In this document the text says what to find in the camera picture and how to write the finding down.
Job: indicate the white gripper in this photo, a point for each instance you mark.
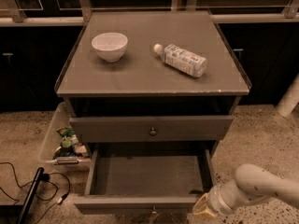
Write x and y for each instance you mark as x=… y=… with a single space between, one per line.
x=214 y=200

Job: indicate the grey drawer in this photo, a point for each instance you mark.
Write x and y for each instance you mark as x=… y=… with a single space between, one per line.
x=131 y=178
x=136 y=129

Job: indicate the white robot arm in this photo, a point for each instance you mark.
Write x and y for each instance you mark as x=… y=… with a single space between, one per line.
x=257 y=161

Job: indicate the grey drawer cabinet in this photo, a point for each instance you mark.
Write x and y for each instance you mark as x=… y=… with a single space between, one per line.
x=140 y=84

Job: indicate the round brass lower knob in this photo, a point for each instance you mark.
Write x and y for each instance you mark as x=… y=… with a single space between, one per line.
x=154 y=211

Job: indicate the round brass knob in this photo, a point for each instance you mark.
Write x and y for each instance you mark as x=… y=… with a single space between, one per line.
x=152 y=131
x=154 y=211

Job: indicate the round brass upper knob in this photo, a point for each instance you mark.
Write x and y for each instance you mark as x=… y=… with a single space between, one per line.
x=152 y=131

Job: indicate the clear plastic storage bin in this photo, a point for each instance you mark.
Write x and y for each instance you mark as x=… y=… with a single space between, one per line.
x=51 y=142

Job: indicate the green snack packet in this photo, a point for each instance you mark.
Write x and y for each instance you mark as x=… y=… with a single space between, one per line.
x=65 y=131

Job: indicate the clear plastic water bottle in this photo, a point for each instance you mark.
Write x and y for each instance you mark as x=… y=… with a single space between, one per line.
x=183 y=60

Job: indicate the black bar on floor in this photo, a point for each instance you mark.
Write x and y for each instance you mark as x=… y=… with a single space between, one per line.
x=30 y=196

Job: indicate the white ceramic bowl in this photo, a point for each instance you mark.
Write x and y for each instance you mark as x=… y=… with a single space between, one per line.
x=110 y=46

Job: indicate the white metal rail frame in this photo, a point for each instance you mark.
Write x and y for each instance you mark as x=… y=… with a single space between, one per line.
x=77 y=12

